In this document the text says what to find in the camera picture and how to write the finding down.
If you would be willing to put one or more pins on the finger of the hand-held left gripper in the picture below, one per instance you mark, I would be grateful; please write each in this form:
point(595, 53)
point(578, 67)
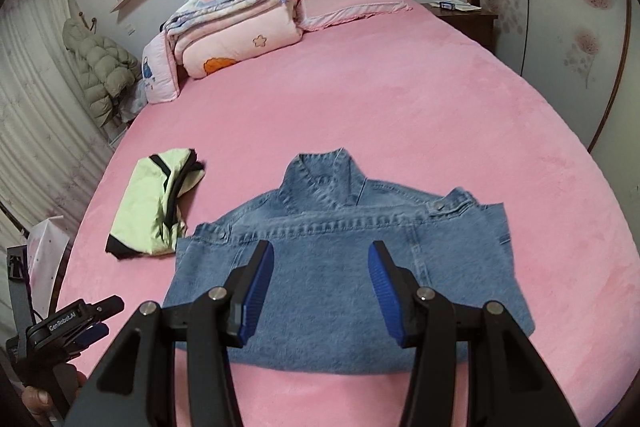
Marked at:
point(94, 334)
point(107, 308)

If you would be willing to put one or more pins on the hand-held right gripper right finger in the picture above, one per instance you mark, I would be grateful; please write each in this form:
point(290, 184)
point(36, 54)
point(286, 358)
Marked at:
point(385, 287)

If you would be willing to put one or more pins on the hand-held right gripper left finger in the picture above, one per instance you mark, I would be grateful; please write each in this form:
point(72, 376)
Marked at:
point(256, 287)

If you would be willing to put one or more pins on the blue denim jacket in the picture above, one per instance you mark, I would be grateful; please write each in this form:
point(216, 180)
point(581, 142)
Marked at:
point(325, 257)

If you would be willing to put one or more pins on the person's left hand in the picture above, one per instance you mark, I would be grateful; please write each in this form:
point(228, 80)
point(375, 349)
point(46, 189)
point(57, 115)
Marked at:
point(37, 402)

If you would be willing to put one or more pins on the white plastic bag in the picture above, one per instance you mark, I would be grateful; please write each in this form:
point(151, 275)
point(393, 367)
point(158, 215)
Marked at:
point(47, 247)

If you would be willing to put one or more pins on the light green black garment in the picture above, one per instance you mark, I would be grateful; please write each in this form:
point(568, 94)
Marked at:
point(145, 202)

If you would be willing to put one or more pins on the bed with pink sheet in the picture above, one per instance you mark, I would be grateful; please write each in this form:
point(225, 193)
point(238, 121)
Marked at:
point(375, 97)

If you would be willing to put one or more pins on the white curtain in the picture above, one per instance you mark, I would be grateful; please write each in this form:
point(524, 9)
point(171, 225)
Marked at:
point(35, 107)

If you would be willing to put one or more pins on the pink cushion with blue figure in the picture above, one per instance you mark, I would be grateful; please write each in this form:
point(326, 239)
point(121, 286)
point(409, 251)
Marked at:
point(157, 72)

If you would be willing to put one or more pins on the beige puffer jacket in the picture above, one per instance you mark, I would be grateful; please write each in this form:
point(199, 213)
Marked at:
point(102, 67)

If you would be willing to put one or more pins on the pink quilt with orange print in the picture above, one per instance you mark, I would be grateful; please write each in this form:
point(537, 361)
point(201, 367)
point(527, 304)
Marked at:
point(250, 42)

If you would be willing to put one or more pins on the dark wooden nightstand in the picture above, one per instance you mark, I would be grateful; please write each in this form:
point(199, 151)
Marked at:
point(467, 24)

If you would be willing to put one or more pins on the pink pillow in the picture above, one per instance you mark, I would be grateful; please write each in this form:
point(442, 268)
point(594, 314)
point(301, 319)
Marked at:
point(350, 4)

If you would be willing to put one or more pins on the small blue white box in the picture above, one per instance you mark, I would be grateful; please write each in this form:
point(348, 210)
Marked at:
point(446, 5)

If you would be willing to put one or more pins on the white papers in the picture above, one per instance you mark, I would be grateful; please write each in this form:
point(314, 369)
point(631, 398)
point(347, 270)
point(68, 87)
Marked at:
point(467, 6)

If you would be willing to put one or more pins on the wardrobe with floral sliding doors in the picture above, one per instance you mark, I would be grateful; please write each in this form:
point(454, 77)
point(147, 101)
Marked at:
point(565, 7)

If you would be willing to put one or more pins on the grey metal frame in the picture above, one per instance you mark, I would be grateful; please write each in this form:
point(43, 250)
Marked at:
point(17, 292)

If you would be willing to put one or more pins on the white wall socket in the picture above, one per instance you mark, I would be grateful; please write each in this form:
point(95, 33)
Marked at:
point(131, 29)

